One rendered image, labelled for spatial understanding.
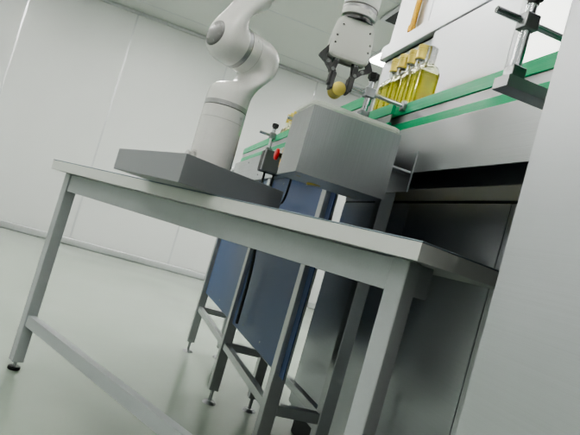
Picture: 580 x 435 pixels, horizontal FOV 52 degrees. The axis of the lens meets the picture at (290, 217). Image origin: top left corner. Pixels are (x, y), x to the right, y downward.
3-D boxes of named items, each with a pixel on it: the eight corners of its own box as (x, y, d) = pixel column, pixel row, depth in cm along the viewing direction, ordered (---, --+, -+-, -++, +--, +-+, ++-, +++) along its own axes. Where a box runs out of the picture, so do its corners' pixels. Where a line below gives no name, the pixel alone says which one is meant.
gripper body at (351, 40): (372, 29, 147) (360, 73, 146) (334, 15, 145) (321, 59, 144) (383, 21, 139) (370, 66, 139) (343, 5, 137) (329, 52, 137)
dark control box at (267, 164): (280, 177, 220) (287, 154, 220) (261, 170, 217) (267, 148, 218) (275, 178, 227) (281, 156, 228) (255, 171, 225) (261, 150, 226)
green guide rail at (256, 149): (365, 122, 159) (373, 94, 160) (362, 122, 159) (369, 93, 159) (242, 162, 328) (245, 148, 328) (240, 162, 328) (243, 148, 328)
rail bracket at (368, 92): (400, 130, 157) (412, 85, 158) (343, 110, 153) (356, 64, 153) (395, 132, 160) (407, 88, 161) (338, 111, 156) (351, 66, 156)
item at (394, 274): (298, 668, 100) (411, 260, 104) (4, 366, 209) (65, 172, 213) (332, 653, 107) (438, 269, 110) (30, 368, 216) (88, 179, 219)
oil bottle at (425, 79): (422, 141, 159) (443, 66, 161) (404, 135, 158) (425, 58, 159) (412, 143, 165) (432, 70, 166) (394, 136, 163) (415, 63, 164)
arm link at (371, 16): (372, 22, 147) (369, 33, 147) (339, 9, 145) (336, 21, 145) (384, 10, 139) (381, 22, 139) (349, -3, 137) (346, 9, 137)
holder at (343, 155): (404, 206, 138) (422, 142, 139) (295, 171, 131) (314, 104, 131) (375, 205, 154) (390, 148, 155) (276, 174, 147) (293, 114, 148)
